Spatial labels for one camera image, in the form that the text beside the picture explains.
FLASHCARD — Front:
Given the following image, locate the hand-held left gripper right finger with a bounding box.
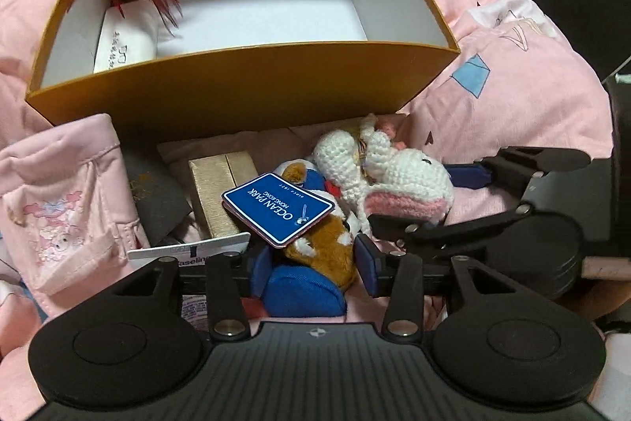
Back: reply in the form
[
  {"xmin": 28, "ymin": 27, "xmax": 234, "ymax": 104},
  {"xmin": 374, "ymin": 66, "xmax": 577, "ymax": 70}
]
[{"xmin": 354, "ymin": 234, "xmax": 523, "ymax": 338}]

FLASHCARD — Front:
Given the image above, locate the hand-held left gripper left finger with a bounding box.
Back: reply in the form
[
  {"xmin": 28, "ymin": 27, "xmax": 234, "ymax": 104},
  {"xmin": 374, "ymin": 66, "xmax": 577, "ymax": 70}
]
[{"xmin": 111, "ymin": 248, "xmax": 277, "ymax": 343}]

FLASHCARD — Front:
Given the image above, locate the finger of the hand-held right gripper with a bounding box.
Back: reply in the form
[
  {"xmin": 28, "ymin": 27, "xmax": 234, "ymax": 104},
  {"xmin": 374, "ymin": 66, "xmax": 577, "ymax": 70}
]
[
  {"xmin": 370, "ymin": 203, "xmax": 538, "ymax": 261},
  {"xmin": 446, "ymin": 147, "xmax": 592, "ymax": 189}
]

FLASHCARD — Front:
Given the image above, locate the blue white plush toy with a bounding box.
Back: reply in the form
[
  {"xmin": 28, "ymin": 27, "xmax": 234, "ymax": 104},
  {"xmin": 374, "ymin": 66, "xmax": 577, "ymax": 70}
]
[{"xmin": 251, "ymin": 159, "xmax": 366, "ymax": 318}]

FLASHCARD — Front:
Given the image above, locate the white crochet bunny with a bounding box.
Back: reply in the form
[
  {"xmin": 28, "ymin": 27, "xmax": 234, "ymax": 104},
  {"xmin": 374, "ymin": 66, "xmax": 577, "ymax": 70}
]
[{"xmin": 313, "ymin": 113, "xmax": 454, "ymax": 235}]

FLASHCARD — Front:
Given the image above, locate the yellow cardboard box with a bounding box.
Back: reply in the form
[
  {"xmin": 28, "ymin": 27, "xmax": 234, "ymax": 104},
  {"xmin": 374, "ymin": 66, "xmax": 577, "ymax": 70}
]
[{"xmin": 24, "ymin": 0, "xmax": 461, "ymax": 141}]

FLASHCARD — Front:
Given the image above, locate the white lotion tube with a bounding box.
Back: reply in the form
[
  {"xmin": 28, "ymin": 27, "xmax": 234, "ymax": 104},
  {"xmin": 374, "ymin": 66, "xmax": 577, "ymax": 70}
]
[{"xmin": 127, "ymin": 231, "xmax": 252, "ymax": 264}]

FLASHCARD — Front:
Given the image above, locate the blue hang tag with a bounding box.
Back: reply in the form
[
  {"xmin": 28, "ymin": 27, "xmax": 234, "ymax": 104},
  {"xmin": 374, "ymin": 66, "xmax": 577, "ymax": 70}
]
[{"xmin": 221, "ymin": 172, "xmax": 337, "ymax": 248}]

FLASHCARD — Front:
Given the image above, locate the gold gift box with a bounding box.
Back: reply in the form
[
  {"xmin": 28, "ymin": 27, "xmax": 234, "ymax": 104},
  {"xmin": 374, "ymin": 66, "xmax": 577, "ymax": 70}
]
[{"xmin": 187, "ymin": 150, "xmax": 259, "ymax": 239}]

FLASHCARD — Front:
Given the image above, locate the pink printed blanket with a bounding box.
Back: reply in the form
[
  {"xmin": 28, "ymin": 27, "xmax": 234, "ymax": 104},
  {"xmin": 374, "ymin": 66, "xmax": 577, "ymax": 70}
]
[{"xmin": 0, "ymin": 0, "xmax": 631, "ymax": 421}]

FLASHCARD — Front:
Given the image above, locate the dark grey box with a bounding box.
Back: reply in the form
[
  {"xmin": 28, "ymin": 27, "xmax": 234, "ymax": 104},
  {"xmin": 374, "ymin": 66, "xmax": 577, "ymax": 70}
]
[{"xmin": 121, "ymin": 140, "xmax": 195, "ymax": 247}]

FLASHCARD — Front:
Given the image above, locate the dark cabinet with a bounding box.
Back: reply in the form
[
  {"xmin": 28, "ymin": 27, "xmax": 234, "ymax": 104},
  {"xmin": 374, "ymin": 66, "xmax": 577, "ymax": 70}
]
[{"xmin": 523, "ymin": 0, "xmax": 631, "ymax": 82}]

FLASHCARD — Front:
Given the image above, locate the pink cloth pouch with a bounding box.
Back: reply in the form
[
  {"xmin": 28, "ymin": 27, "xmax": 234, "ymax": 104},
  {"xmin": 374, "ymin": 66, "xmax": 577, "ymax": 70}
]
[{"xmin": 0, "ymin": 113, "xmax": 151, "ymax": 308}]

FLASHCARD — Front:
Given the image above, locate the white box with writing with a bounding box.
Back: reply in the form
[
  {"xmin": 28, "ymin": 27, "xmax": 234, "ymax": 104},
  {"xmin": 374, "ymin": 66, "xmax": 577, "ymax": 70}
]
[{"xmin": 93, "ymin": 0, "xmax": 161, "ymax": 74}]

